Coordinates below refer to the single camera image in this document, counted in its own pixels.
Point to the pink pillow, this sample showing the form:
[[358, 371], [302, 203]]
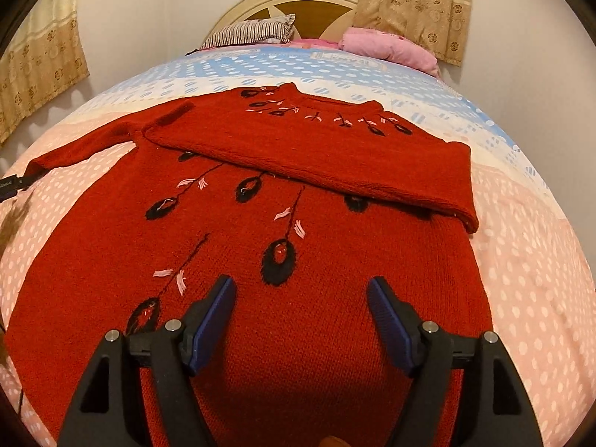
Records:
[[396, 49]]

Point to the striped pillow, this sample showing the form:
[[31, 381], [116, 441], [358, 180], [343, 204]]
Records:
[[247, 32]]

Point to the red knitted sweater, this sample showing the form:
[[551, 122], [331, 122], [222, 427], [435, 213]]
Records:
[[279, 167]]

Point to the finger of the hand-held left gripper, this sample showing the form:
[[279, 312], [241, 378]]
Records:
[[11, 186]]

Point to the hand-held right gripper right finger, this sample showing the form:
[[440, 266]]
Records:
[[389, 321]]

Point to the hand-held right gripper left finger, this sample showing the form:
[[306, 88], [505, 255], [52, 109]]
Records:
[[214, 323]]

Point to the beige flowered curtain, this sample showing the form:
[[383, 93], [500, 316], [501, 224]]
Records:
[[419, 9], [37, 65]]

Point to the polka dot bedspread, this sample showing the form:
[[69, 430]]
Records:
[[535, 265]]

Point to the cream wooden headboard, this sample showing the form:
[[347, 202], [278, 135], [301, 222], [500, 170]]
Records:
[[242, 4]]

